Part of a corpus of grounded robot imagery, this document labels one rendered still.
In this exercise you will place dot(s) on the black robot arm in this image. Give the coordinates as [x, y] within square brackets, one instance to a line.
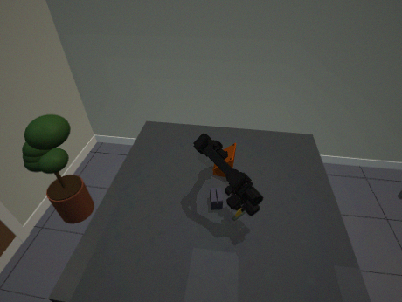
[239, 181]

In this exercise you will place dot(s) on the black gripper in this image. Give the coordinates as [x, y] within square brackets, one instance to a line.
[247, 206]

